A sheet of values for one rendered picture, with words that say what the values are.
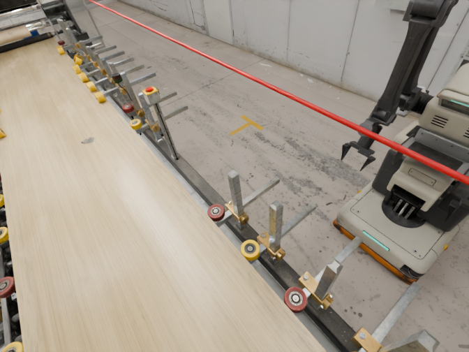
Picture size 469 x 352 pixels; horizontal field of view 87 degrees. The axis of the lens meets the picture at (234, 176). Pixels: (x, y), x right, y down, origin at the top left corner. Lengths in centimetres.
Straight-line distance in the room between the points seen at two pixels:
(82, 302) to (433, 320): 197
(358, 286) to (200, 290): 130
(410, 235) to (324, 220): 61
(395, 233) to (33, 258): 205
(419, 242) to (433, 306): 43
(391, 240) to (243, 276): 120
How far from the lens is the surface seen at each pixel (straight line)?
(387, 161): 194
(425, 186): 158
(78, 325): 119
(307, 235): 214
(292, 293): 101
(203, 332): 100
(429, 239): 208
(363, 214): 201
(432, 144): 142
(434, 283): 228
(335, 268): 83
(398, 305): 118
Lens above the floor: 187
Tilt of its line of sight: 48 degrees down
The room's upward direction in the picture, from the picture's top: 9 degrees counter-clockwise
